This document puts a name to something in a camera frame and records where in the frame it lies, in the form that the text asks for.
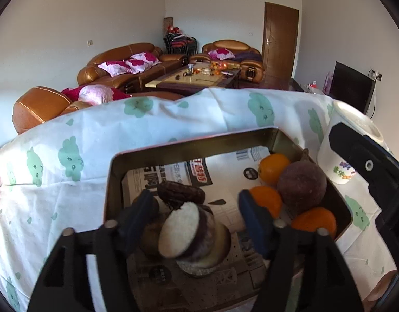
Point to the rectangular tin box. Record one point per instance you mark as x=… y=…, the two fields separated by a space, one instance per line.
x=277 y=139

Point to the wooden coffee table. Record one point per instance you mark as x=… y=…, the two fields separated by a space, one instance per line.
x=186 y=79

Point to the wrinkled dark water chestnut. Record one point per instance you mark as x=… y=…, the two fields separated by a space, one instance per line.
x=181 y=195

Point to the cloud-printed white tablecloth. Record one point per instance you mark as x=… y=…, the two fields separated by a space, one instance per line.
x=89 y=130

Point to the printed paper cup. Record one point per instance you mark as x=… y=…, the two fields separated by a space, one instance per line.
x=336 y=156

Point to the pink floral pillow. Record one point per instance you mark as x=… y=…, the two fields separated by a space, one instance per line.
x=142 y=61
x=220 y=53
x=115 y=69

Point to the printed paper lining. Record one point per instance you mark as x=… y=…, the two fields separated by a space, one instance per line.
x=225 y=169

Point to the pink bag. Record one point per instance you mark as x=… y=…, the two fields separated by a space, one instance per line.
x=327 y=83

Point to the half-peeled water chestnut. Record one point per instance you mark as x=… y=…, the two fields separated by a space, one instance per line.
x=180 y=230

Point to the purple passion fruit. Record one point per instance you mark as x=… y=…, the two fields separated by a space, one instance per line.
x=302 y=185

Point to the long brown leather sofa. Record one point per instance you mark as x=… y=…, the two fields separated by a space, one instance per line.
x=121 y=52

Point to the wall socket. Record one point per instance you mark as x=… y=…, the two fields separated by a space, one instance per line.
x=376 y=75

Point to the pale pink pillow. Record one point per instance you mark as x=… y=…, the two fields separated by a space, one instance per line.
x=95 y=94

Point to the small orange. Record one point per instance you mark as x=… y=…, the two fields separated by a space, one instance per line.
x=267 y=200
x=272 y=169

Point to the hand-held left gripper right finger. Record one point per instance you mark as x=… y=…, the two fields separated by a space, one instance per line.
x=251 y=216

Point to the pile of oranges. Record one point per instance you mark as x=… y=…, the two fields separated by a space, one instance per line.
x=219 y=66

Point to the large orange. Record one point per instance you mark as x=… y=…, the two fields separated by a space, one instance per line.
x=313 y=221

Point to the grey-bottomed water chestnut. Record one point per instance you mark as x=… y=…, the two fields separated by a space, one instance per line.
x=196 y=270

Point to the dark television stand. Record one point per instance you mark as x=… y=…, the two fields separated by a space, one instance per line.
x=300 y=87

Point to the brown leather armchair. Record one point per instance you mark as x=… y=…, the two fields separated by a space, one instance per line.
x=225 y=44
x=37 y=104

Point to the purple blanket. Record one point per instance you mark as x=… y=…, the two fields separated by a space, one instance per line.
x=248 y=55

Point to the stacked dark chairs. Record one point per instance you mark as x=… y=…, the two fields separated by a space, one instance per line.
x=180 y=45

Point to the black television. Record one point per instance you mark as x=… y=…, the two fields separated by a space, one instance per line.
x=349 y=86

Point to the brown wooden door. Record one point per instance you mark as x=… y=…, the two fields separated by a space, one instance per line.
x=280 y=42

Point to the red blanket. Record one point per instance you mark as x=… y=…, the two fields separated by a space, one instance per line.
x=69 y=91

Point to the person's right hand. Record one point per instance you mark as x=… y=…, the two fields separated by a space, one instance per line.
x=380 y=287

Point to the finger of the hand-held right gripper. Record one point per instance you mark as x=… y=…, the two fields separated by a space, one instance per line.
x=352 y=149

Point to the tall cylindrical floor lamp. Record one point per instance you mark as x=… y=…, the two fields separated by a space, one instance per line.
x=167 y=22

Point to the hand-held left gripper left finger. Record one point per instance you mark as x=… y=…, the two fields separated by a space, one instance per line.
x=139 y=222

